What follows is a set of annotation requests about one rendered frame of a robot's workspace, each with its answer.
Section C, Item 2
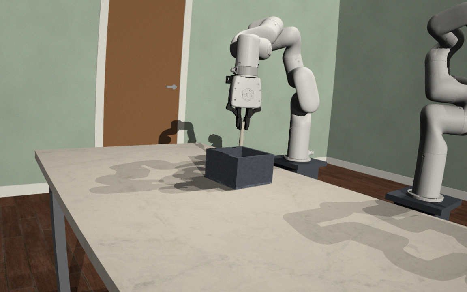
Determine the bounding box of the pale grey cylinder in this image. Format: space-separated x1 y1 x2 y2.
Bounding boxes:
239 121 245 146

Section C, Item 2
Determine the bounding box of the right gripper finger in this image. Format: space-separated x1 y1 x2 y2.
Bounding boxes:
243 107 261 130
226 99 242 130

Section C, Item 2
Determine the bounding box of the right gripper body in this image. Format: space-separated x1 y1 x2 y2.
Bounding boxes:
228 75 261 108

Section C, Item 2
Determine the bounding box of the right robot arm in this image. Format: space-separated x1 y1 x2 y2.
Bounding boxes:
230 17 319 162

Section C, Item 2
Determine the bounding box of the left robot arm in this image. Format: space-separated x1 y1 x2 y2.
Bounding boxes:
407 2 467 202

